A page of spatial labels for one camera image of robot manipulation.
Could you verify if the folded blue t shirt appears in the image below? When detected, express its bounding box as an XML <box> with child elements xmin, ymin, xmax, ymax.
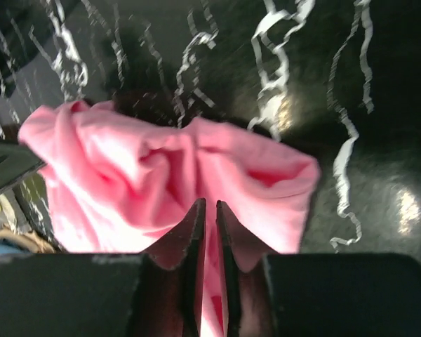
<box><xmin>0</xmin><ymin>244</ymin><xmax>22</xmax><ymax>260</ymax></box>

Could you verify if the black marbled table mat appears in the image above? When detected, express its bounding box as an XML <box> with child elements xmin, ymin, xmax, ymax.
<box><xmin>0</xmin><ymin>1</ymin><xmax>421</xmax><ymax>259</ymax></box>

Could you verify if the pink t shirt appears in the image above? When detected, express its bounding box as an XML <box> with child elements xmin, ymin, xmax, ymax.
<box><xmin>18</xmin><ymin>101</ymin><xmax>320</xmax><ymax>336</ymax></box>

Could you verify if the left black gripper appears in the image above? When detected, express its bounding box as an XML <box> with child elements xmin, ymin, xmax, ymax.
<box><xmin>0</xmin><ymin>139</ymin><xmax>46</xmax><ymax>194</ymax></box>

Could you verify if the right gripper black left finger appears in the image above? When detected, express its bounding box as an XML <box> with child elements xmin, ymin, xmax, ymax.
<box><xmin>129</xmin><ymin>199</ymin><xmax>206</xmax><ymax>336</ymax></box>

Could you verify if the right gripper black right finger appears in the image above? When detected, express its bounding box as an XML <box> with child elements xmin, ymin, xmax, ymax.
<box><xmin>216</xmin><ymin>201</ymin><xmax>274</xmax><ymax>336</ymax></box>

